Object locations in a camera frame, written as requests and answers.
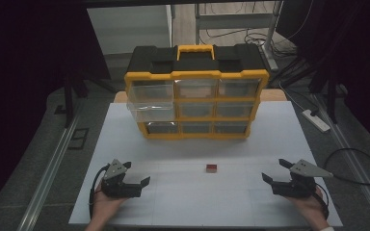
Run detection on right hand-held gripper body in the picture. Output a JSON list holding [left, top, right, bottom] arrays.
[[271, 159, 334, 198]]

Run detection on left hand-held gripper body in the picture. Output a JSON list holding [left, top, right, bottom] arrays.
[[100, 158, 143, 198]]

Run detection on person's left hand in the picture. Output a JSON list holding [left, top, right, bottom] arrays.
[[91, 181, 128, 226]]

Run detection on person's right hand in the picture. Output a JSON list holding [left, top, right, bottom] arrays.
[[286, 188, 330, 230]]

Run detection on white power strip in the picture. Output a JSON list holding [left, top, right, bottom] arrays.
[[301, 109, 331, 134]]

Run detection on black floor socket plate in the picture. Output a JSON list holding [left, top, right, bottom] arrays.
[[66, 127, 90, 151]]

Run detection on clear plastic organizer drawer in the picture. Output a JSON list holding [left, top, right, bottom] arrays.
[[126, 79, 177, 123]]

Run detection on black stand legs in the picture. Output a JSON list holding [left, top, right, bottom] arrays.
[[307, 68, 350, 125], [61, 71, 119, 129]]

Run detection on grid of clear drawers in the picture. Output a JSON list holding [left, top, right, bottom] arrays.
[[145, 78, 262, 135]]

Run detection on yellow and black organizer case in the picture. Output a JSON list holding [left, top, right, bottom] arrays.
[[123, 43, 271, 141]]

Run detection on white panel board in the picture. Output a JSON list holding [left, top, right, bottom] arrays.
[[86, 4, 174, 56]]

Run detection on dark curtain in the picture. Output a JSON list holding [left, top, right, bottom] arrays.
[[0, 0, 112, 222], [276, 0, 370, 155]]

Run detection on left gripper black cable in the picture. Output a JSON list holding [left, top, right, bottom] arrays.
[[88, 164, 111, 220]]

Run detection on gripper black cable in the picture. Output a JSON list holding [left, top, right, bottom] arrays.
[[88, 164, 111, 220], [314, 182, 330, 221]]

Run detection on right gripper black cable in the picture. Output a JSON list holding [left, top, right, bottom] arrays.
[[314, 182, 330, 221]]

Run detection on aluminium floor rail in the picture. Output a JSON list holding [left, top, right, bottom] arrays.
[[311, 92, 370, 229], [14, 112, 82, 231]]

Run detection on white power strip cable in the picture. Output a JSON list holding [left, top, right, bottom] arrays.
[[278, 81, 305, 113]]

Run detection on tangle of floor cables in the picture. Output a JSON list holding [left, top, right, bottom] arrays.
[[204, 27, 298, 60]]

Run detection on grey metal stand frame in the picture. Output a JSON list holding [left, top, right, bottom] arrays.
[[195, 0, 284, 72]]

